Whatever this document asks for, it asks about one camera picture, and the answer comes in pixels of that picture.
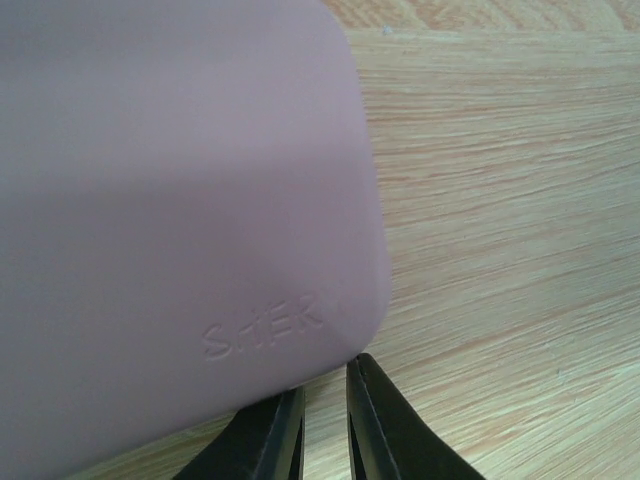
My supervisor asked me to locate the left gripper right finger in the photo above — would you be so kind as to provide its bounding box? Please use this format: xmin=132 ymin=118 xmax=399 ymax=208
xmin=346 ymin=353 xmax=483 ymax=480

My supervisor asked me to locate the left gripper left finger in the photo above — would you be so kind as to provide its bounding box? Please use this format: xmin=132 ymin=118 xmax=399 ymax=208
xmin=175 ymin=387 xmax=305 ymax=480

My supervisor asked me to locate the pink glasses case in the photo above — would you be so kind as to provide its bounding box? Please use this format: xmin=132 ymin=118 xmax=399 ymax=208
xmin=1 ymin=1 xmax=391 ymax=479

